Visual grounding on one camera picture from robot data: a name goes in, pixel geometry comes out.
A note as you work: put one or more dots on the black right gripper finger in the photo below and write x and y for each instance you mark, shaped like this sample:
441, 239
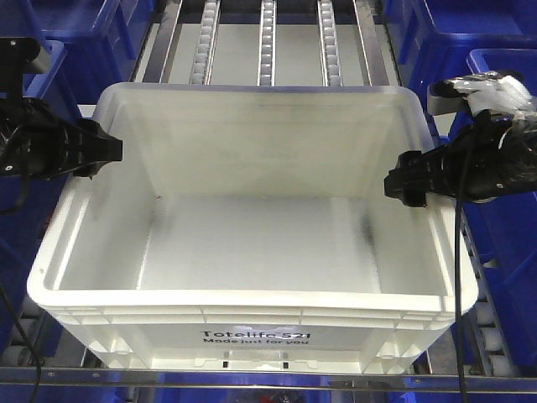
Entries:
417, 174

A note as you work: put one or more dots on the left side roller track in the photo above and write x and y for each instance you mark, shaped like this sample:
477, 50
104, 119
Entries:
21, 335

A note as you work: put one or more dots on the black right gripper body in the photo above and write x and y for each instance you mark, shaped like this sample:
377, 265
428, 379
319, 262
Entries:
489, 158

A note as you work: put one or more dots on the roller track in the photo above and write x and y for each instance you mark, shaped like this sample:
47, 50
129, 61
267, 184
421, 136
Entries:
483, 334
21, 335

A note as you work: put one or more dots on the blue bin left far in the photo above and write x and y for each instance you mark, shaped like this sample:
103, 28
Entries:
103, 40

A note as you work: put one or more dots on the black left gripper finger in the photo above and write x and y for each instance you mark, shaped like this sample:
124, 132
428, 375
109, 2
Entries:
97, 148

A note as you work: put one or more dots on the right side roller track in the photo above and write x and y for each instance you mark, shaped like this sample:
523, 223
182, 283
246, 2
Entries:
483, 334

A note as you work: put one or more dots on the left roller track rail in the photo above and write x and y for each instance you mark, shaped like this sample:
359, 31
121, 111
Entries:
200, 73

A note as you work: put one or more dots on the white plastic tote bin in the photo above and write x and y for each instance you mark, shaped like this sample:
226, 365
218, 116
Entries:
246, 228

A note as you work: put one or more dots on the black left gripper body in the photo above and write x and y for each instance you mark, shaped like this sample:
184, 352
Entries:
35, 142

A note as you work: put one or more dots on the blue bin left near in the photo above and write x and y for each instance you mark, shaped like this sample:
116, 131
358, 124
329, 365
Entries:
22, 231

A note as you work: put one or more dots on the blue bin right near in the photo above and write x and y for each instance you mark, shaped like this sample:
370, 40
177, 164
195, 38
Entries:
504, 231

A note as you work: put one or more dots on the blue bin right far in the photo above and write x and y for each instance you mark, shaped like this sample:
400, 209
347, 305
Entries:
432, 39

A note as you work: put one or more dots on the right wrist camera wrapped plastic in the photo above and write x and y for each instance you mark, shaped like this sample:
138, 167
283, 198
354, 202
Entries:
494, 91

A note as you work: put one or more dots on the roller track rail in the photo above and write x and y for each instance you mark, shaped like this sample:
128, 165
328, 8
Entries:
266, 43
330, 59
200, 73

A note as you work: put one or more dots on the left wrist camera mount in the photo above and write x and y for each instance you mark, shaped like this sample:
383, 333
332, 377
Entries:
19, 56

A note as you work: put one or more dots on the middle roller track rail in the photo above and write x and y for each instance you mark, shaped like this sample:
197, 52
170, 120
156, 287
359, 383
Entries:
266, 43

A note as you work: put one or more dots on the front steel shelf bar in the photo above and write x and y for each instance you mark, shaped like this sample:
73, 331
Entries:
152, 378

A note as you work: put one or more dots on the right roller track rail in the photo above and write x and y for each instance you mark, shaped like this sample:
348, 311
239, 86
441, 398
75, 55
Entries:
330, 59

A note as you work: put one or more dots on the blue bin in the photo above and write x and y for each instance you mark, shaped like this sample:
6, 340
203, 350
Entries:
504, 231
22, 231
103, 40
432, 39

